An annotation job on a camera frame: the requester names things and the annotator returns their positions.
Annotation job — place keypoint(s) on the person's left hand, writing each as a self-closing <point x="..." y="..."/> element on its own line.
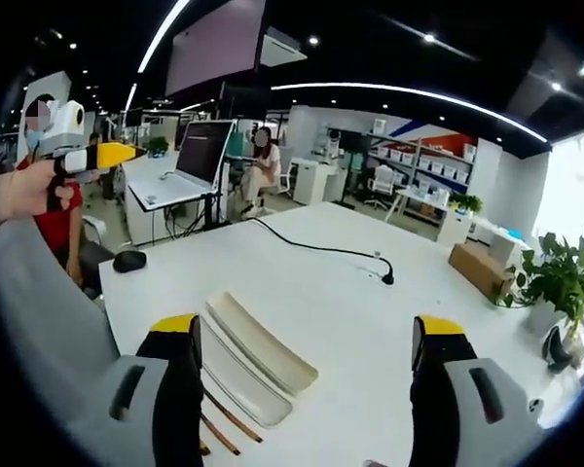
<point x="26" y="190"/>

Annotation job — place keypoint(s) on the shelf rack with white bins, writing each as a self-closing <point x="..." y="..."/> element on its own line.
<point x="428" y="170"/>

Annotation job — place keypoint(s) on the green plant on cabinet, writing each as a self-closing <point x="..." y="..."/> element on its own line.
<point x="466" y="202"/>

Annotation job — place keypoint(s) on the black screen on stand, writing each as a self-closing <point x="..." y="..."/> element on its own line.
<point x="354" y="146"/>

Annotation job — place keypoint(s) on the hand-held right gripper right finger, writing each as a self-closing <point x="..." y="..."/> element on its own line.
<point x="443" y="389"/>

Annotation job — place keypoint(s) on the white cabinet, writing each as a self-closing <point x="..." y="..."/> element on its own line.
<point x="309" y="180"/>

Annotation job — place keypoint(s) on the black computer mouse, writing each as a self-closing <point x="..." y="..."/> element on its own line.
<point x="130" y="262"/>

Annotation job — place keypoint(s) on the white desk with keyboard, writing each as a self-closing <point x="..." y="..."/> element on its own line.
<point x="148" y="194"/>

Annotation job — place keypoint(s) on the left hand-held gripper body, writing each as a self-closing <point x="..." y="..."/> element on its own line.
<point x="63" y="127"/>

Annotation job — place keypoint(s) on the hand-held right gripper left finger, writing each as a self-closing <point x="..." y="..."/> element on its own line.
<point x="175" y="389"/>

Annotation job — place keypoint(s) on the small green desk plant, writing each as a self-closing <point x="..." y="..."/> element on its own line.
<point x="157" y="146"/>

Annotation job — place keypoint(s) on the hanging ceiling screen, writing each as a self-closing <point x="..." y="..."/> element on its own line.
<point x="214" y="44"/>

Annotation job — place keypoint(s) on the brown wooden chopstick utensil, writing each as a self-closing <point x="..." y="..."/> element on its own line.
<point x="236" y="418"/>
<point x="221" y="435"/>

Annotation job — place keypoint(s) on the white framed tilted monitor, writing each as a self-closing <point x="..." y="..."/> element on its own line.
<point x="202" y="151"/>

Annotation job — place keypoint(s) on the black curved stand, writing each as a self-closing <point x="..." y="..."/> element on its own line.
<point x="557" y="350"/>

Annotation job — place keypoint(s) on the cream oblong plate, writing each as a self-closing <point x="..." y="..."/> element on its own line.
<point x="258" y="355"/>

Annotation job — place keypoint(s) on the cardboard box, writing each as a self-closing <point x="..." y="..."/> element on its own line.
<point x="479" y="270"/>

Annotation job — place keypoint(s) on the white office chair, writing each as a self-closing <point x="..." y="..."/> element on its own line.
<point x="382" y="182"/>

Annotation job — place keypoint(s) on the green potted plant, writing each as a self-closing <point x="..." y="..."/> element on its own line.
<point x="559" y="277"/>

